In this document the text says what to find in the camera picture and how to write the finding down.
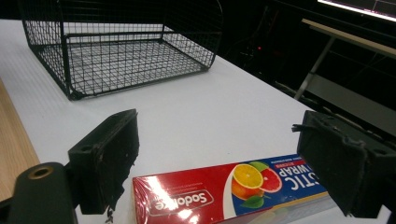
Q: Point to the red and blue wrap box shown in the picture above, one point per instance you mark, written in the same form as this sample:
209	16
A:
205	194

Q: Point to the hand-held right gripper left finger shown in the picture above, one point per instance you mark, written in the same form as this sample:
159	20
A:
107	157

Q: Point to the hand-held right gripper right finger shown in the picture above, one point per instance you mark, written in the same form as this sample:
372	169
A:
339	158

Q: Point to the white-framed side table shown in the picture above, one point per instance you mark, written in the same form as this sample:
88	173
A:
348	62

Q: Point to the monitor screen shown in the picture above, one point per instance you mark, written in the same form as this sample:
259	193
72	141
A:
358	7

